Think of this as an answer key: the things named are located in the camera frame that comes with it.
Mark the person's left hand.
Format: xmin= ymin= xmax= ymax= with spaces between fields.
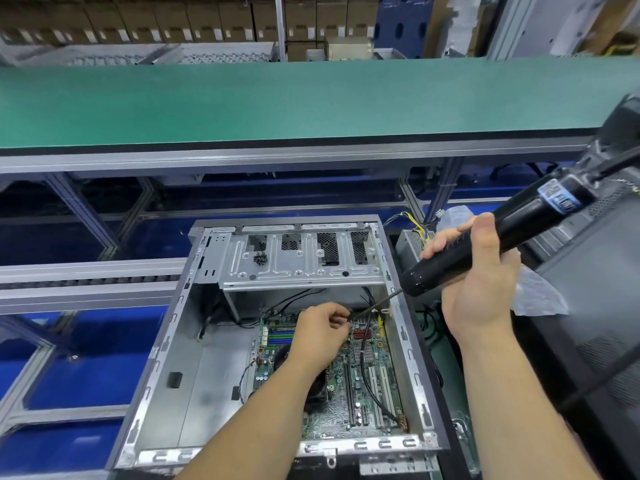
xmin=284 ymin=301 xmax=352 ymax=380

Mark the person's right hand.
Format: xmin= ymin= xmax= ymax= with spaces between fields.
xmin=419 ymin=211 xmax=524 ymax=346

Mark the green RAM stick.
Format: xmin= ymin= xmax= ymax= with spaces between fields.
xmin=256 ymin=319 xmax=313 ymax=344

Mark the green motherboard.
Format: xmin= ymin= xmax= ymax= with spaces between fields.
xmin=245 ymin=301 xmax=413 ymax=442

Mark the black electric screwdriver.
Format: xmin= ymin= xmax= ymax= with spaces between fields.
xmin=376 ymin=167 xmax=607 ymax=304

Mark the grey power supply unit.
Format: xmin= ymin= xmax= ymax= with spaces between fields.
xmin=385 ymin=209 xmax=447 ymax=282

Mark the black and silver computer case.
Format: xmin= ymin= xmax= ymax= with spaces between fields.
xmin=105 ymin=215 xmax=447 ymax=474

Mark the person's left forearm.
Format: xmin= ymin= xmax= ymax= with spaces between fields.
xmin=175 ymin=361 xmax=322 ymax=480

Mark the dark grey case side panel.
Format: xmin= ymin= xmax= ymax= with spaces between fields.
xmin=530 ymin=209 xmax=640 ymax=466

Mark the grey computer tower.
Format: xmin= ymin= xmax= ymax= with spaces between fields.
xmin=585 ymin=95 xmax=640 ymax=226

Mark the white bubble wrap bag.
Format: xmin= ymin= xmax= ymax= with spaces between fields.
xmin=436 ymin=205 xmax=572 ymax=318

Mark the green conveyor belt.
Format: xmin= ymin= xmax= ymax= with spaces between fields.
xmin=0 ymin=57 xmax=640 ymax=154

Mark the stack of cardboard boxes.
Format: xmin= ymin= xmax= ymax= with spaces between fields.
xmin=0 ymin=0 xmax=381 ymax=61

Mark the aluminium roller conveyor rail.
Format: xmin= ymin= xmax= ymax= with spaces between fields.
xmin=0 ymin=257 xmax=189 ymax=316

